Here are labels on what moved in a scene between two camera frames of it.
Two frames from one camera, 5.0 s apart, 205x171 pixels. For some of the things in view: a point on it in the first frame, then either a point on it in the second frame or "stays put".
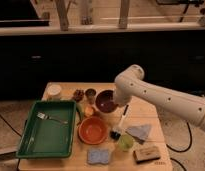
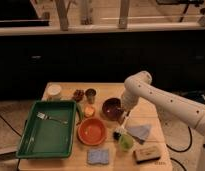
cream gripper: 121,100 -> 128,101
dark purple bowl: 104,101 -> 112,108
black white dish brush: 115,134 stays put
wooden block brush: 146,154 stays put
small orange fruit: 89,111 stays put
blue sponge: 97,156 stays put
